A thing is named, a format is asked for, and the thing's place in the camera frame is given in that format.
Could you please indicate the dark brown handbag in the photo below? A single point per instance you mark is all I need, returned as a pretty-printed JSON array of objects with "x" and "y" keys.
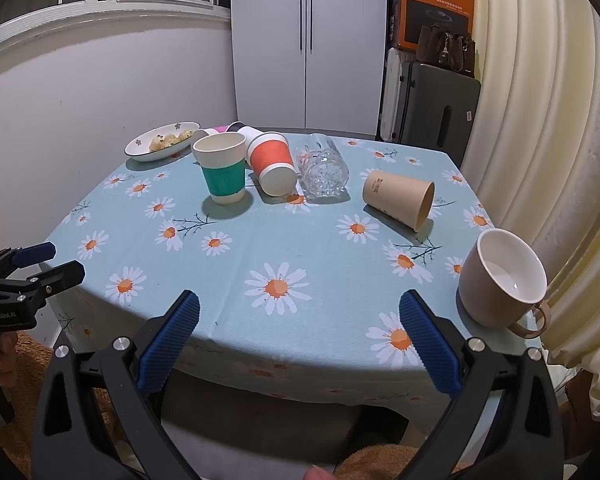
[{"x": 439, "y": 47}]

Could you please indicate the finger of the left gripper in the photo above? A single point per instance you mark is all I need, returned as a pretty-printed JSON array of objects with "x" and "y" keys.
[
  {"x": 40, "y": 286},
  {"x": 12, "y": 259}
]

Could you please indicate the pink sleeve paper cup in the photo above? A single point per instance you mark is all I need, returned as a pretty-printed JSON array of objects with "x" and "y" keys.
[{"x": 204, "y": 132}]

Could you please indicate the black sleeve paper cup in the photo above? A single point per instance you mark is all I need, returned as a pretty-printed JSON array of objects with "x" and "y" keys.
[{"x": 248, "y": 132}]

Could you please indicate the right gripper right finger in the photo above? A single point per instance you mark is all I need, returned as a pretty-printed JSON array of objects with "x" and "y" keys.
[{"x": 524, "y": 440}]

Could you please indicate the person's right hand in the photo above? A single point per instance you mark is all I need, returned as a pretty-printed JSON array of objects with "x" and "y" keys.
[{"x": 318, "y": 473}]

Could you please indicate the beige paper cup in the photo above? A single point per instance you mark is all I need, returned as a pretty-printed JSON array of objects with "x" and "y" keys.
[{"x": 404, "y": 199}]

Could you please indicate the white floral snack dish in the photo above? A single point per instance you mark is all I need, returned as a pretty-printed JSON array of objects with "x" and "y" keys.
[{"x": 161, "y": 142}]

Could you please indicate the white suitcase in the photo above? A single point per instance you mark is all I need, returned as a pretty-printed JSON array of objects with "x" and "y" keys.
[{"x": 390, "y": 98}]

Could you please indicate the person's left hand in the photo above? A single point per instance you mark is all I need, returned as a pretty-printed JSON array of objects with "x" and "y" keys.
[{"x": 8, "y": 373}]

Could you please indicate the orange sleeve paper cup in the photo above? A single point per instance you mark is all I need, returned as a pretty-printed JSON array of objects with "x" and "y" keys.
[{"x": 270, "y": 160}]

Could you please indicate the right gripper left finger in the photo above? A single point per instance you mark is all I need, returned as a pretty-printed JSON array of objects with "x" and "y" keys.
[{"x": 70, "y": 438}]

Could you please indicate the white double-door cabinet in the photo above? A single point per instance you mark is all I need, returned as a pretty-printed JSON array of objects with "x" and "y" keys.
[{"x": 309, "y": 65}]

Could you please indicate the blue daisy tablecloth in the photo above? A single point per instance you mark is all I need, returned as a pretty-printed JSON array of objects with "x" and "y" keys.
[{"x": 298, "y": 299}]

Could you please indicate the beige ceramic mug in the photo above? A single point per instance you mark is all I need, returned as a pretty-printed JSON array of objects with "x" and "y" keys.
[{"x": 503, "y": 285}]

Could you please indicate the clear cut glass tumbler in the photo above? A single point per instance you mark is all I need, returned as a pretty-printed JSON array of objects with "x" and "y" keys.
[{"x": 322, "y": 171}]

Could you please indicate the dark grey suitcase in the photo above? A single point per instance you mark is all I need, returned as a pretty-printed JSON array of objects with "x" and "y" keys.
[{"x": 436, "y": 109}]

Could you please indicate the cream curtain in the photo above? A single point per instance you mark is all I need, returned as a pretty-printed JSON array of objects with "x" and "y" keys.
[{"x": 534, "y": 156}]

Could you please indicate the green sleeve paper cup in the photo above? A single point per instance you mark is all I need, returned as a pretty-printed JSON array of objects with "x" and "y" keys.
[{"x": 222, "y": 158}]

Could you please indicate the orange cardboard box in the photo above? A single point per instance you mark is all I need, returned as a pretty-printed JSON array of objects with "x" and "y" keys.
[{"x": 410, "y": 16}]

